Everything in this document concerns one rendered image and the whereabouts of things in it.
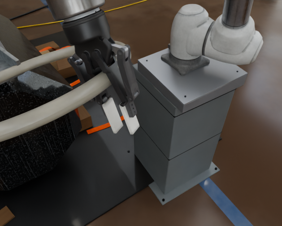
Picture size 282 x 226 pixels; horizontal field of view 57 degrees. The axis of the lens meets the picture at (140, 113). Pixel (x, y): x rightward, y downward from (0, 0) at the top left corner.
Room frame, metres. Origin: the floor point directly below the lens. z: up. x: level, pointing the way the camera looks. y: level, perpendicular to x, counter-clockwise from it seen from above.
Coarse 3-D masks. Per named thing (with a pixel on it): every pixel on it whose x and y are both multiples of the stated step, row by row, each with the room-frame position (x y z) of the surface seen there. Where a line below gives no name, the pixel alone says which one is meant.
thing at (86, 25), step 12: (96, 12) 0.41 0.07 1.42; (72, 24) 0.39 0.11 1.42; (84, 24) 0.39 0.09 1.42; (96, 24) 0.39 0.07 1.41; (108, 24) 0.42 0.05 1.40; (72, 36) 0.39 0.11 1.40; (84, 36) 0.38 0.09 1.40; (96, 36) 0.39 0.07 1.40; (108, 36) 0.40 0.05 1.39; (84, 48) 0.41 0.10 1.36; (96, 48) 0.40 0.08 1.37; (108, 48) 0.39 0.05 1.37; (108, 60) 0.39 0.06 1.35
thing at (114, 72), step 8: (96, 56) 0.38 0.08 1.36; (104, 64) 0.38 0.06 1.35; (112, 64) 0.39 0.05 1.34; (104, 72) 0.38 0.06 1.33; (112, 72) 0.38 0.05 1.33; (112, 80) 0.37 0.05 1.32; (120, 80) 0.38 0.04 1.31; (120, 88) 0.37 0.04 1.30; (120, 96) 0.36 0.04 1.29; (120, 104) 0.35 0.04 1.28
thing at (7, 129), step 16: (64, 48) 0.71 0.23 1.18; (32, 64) 0.68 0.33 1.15; (0, 80) 0.61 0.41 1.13; (96, 80) 0.37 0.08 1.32; (64, 96) 0.32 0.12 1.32; (80, 96) 0.33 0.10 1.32; (32, 112) 0.29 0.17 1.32; (48, 112) 0.29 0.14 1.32; (64, 112) 0.30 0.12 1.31; (0, 128) 0.27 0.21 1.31; (16, 128) 0.27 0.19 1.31; (32, 128) 0.28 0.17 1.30
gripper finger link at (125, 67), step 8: (120, 48) 0.38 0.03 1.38; (128, 48) 0.39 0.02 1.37; (120, 56) 0.37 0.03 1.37; (128, 56) 0.38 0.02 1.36; (120, 64) 0.37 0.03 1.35; (128, 64) 0.38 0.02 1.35; (120, 72) 0.37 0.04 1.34; (128, 72) 0.37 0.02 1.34; (128, 80) 0.36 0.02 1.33; (136, 80) 0.38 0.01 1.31; (128, 88) 0.36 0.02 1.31; (136, 88) 0.37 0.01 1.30; (128, 96) 0.36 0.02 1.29
